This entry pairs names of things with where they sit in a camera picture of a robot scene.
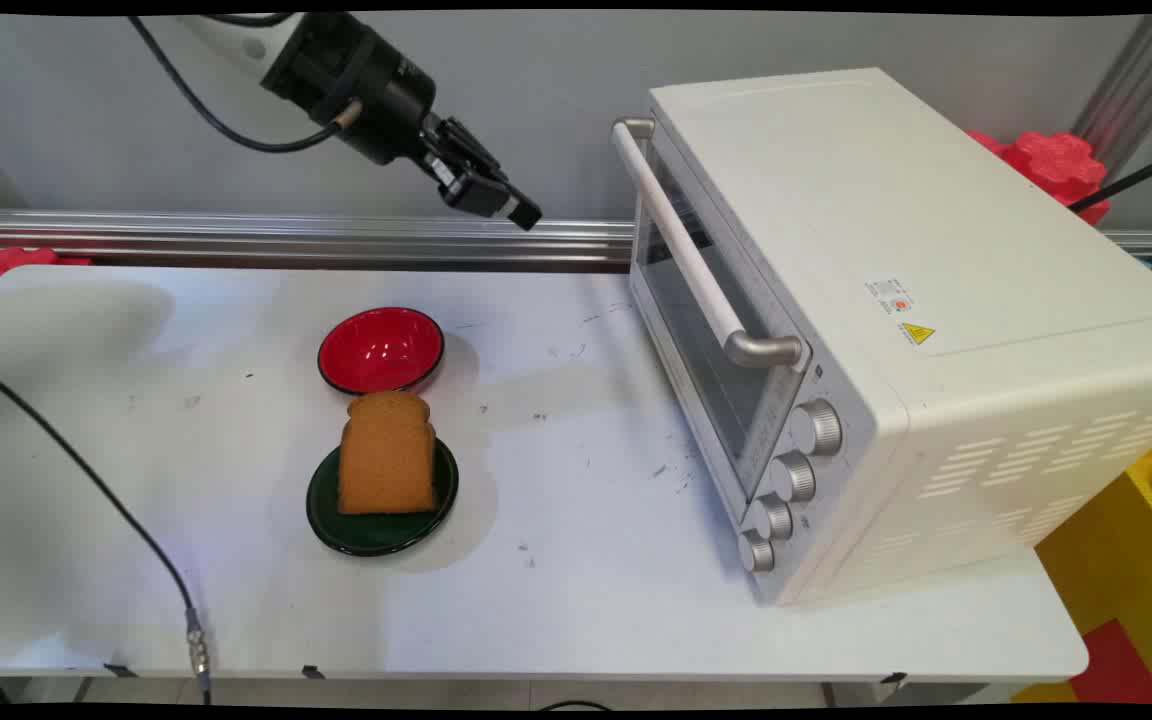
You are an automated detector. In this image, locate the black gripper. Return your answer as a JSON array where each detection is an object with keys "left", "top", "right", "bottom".
[{"left": 261, "top": 12, "right": 544, "bottom": 233}]

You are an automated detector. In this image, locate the glass oven door with handle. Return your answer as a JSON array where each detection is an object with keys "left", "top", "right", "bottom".
[{"left": 613, "top": 117, "right": 813, "bottom": 523}]

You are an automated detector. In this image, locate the red bowl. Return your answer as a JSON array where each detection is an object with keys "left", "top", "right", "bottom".
[{"left": 317, "top": 307, "right": 445, "bottom": 396}]

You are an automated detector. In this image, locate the brown bread slice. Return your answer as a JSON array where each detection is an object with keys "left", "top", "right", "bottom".
[{"left": 338, "top": 391, "right": 437, "bottom": 516}]

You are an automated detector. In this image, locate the dark green plate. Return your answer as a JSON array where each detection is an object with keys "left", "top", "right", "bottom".
[{"left": 306, "top": 436, "right": 460, "bottom": 557}]

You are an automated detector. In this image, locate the silver oven knob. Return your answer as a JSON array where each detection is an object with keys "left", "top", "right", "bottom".
[
  {"left": 746, "top": 494, "right": 794, "bottom": 542},
  {"left": 769, "top": 451, "right": 818, "bottom": 504},
  {"left": 738, "top": 530, "right": 776, "bottom": 574},
  {"left": 789, "top": 400, "right": 844, "bottom": 458}
]

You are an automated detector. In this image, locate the white label sticker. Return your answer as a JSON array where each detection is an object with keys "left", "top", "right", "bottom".
[{"left": 865, "top": 279, "right": 915, "bottom": 316}]

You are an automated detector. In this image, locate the white toaster oven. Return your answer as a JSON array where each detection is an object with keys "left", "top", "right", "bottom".
[{"left": 613, "top": 67, "right": 1152, "bottom": 608}]

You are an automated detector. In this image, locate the red foam piece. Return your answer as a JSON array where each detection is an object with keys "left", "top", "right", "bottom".
[{"left": 0, "top": 247, "right": 93, "bottom": 305}]

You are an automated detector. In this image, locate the red foam flower shape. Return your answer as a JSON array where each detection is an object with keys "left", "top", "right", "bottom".
[{"left": 966, "top": 128, "right": 1113, "bottom": 227}]

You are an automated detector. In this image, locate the yellow foam block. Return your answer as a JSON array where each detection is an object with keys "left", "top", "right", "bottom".
[{"left": 1011, "top": 425, "right": 1152, "bottom": 706}]

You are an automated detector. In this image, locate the aluminium rail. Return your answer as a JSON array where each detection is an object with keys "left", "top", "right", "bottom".
[{"left": 0, "top": 208, "right": 1152, "bottom": 273}]

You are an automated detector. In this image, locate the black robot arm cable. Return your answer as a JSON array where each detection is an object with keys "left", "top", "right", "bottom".
[{"left": 126, "top": 14, "right": 365, "bottom": 155}]

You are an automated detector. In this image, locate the black cable with metal plug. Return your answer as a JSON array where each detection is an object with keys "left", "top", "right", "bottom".
[{"left": 0, "top": 357, "right": 213, "bottom": 703}]

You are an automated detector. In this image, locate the black slanted cable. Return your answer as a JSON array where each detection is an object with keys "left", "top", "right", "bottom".
[{"left": 1068, "top": 146, "right": 1152, "bottom": 213}]

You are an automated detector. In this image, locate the aluminium frame post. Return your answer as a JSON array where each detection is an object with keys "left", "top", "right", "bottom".
[{"left": 1071, "top": 14, "right": 1152, "bottom": 183}]

